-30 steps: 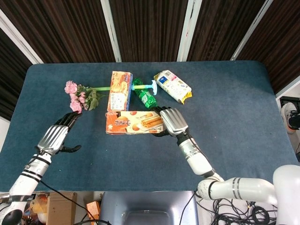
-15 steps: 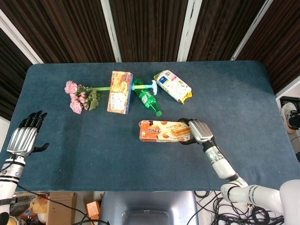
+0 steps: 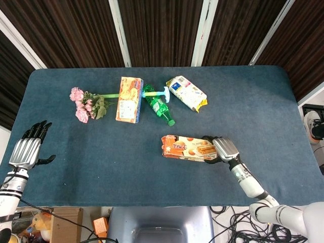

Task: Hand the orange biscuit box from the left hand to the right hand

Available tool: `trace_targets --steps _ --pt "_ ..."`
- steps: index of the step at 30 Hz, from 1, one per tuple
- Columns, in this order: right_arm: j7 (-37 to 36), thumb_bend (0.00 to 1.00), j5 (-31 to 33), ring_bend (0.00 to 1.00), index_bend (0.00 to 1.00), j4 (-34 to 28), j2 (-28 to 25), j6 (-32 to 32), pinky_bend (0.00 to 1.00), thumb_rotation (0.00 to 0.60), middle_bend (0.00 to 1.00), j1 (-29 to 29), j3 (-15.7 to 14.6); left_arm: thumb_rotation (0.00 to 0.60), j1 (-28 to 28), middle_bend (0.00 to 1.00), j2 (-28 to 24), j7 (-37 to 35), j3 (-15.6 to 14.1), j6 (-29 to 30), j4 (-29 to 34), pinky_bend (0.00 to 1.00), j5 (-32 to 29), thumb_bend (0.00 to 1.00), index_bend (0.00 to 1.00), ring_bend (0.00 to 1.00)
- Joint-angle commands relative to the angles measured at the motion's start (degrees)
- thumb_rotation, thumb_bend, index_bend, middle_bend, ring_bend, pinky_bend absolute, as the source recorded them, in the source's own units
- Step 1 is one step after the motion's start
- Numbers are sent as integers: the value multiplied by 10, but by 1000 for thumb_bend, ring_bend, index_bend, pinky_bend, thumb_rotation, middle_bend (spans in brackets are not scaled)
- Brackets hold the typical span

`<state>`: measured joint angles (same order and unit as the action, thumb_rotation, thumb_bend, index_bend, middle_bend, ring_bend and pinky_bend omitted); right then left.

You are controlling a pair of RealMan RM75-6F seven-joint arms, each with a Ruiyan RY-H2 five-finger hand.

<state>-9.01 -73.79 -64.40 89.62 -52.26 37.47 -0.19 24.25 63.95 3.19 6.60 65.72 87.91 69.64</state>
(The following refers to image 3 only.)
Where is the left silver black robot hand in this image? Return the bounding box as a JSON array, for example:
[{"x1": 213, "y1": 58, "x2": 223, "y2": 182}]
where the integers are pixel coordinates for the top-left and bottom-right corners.
[{"x1": 9, "y1": 120, "x2": 56, "y2": 170}]

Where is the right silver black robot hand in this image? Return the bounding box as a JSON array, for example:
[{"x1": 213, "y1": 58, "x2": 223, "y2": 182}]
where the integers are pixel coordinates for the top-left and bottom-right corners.
[{"x1": 201, "y1": 135, "x2": 240, "y2": 165}]

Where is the orange egg roll biscuit box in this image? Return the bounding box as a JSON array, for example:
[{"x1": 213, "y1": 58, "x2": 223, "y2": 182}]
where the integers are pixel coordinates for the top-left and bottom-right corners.
[{"x1": 160, "y1": 135, "x2": 220, "y2": 163}]

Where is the white yellow snack bag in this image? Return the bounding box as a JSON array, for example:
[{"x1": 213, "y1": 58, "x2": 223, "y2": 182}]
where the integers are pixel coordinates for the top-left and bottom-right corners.
[{"x1": 166, "y1": 75, "x2": 209, "y2": 112}]

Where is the pink artificial flower bouquet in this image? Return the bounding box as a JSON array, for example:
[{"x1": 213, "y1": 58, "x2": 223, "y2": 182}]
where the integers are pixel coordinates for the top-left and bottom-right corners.
[{"x1": 69, "y1": 87, "x2": 118, "y2": 124}]

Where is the green plastic soda bottle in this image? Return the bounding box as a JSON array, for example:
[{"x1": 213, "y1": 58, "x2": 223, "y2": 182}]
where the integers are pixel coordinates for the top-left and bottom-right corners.
[{"x1": 143, "y1": 84, "x2": 176, "y2": 127}]

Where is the green blue toy syringe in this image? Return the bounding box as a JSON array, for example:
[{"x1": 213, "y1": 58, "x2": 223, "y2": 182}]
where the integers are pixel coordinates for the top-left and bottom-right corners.
[{"x1": 97, "y1": 86, "x2": 171, "y2": 103}]

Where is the brown cardboard box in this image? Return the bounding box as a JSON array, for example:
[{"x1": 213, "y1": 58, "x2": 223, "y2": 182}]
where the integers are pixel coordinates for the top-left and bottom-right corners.
[{"x1": 50, "y1": 207, "x2": 84, "y2": 243}]

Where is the white orange sneaker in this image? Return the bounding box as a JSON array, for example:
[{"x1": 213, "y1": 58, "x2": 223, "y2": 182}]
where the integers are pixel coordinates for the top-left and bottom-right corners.
[{"x1": 303, "y1": 111, "x2": 324, "y2": 145}]

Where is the grey plastic chair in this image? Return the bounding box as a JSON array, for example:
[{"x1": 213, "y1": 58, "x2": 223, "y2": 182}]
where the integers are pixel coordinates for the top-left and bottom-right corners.
[{"x1": 106, "y1": 206, "x2": 216, "y2": 243}]

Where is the blue table cloth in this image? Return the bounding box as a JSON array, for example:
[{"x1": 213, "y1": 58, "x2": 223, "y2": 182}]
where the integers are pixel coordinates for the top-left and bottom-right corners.
[{"x1": 0, "y1": 65, "x2": 324, "y2": 208}]

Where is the orange plastic block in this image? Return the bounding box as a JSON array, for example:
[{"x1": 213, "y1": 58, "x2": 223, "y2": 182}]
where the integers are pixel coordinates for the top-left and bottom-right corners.
[{"x1": 92, "y1": 217, "x2": 111, "y2": 238}]

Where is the yellow blue cracker box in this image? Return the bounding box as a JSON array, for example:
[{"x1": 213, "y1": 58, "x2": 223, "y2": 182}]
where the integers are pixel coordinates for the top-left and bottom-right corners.
[{"x1": 115, "y1": 76, "x2": 144, "y2": 124}]

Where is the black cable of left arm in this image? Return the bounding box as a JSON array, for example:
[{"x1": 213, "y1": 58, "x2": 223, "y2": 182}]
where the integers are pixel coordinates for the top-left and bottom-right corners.
[{"x1": 19, "y1": 198, "x2": 119, "y2": 243}]

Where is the black cable bundle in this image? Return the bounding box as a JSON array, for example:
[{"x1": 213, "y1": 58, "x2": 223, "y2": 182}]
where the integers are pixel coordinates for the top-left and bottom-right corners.
[{"x1": 210, "y1": 205, "x2": 308, "y2": 243}]

